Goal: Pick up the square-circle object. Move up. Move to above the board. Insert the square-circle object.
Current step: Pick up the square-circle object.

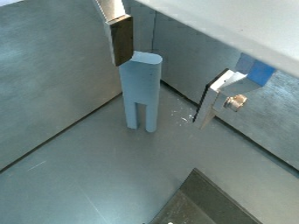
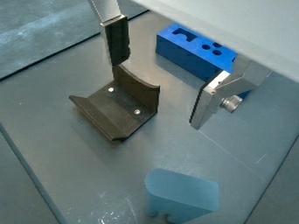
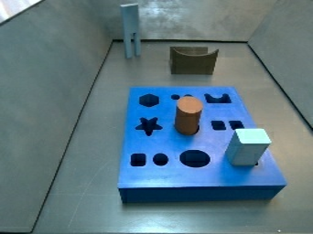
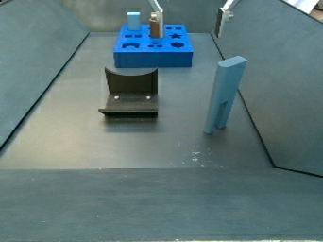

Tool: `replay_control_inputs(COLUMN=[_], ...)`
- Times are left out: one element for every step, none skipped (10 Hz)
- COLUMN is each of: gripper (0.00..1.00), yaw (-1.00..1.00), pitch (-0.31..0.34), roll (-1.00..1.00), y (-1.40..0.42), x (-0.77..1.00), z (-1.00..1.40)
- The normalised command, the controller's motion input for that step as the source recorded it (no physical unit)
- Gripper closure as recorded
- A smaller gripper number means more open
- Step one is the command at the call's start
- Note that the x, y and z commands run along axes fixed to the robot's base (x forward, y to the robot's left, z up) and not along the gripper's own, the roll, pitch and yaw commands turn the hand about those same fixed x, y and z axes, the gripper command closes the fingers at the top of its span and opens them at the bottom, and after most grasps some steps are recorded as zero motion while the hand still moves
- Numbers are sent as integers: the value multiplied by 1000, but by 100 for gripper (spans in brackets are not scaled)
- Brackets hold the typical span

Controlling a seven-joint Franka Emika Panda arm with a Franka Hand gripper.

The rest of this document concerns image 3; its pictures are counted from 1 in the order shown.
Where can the light blue two-pronged peg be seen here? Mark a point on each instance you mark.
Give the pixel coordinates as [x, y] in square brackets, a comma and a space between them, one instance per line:
[129, 24]

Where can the blue shape-sorting board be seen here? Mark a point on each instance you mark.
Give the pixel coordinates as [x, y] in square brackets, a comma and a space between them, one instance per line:
[171, 167]

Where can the orange cylinder peg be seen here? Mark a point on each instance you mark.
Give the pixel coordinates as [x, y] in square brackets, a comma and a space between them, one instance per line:
[188, 110]

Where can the dark olive curved block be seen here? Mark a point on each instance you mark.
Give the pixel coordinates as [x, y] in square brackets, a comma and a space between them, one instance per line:
[192, 60]

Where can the light blue rectangular block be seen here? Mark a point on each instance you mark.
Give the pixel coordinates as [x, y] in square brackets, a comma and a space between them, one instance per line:
[246, 146]

